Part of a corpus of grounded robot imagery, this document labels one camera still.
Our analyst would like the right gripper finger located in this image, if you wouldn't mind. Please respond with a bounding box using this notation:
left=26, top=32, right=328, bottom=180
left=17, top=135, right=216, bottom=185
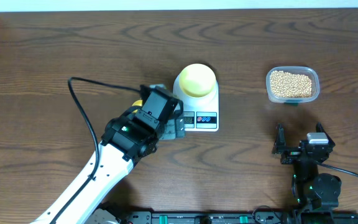
left=274, top=124, right=286, bottom=150
left=315, top=122, right=334, bottom=145

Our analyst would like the yellow measuring scoop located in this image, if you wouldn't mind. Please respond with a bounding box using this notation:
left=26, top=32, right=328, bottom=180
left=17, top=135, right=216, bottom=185
left=132, top=100, right=143, bottom=113

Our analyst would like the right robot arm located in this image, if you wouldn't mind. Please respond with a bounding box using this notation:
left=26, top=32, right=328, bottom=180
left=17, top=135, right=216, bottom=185
left=272, top=123, right=342, bottom=223

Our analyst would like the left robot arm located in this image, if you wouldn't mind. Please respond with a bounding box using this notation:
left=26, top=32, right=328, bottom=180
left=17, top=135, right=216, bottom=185
left=34, top=86, right=183, bottom=223

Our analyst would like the white digital kitchen scale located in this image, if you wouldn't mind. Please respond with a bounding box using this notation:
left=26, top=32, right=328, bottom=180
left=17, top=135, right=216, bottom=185
left=173, top=76, right=219, bottom=132

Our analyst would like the yellow bowl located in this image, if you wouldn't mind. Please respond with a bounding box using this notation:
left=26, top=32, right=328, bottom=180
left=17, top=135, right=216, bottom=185
left=178, top=63, right=216, bottom=98

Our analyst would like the clear plastic container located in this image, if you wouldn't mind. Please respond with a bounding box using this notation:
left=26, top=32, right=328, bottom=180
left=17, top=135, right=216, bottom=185
left=266, top=66, right=320, bottom=104

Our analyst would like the pile of soybeans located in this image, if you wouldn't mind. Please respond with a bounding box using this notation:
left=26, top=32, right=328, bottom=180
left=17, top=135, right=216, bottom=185
left=270, top=71, right=312, bottom=98

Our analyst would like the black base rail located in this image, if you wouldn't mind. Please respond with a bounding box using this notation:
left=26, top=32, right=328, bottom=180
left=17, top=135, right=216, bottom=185
left=87, top=202, right=358, bottom=224

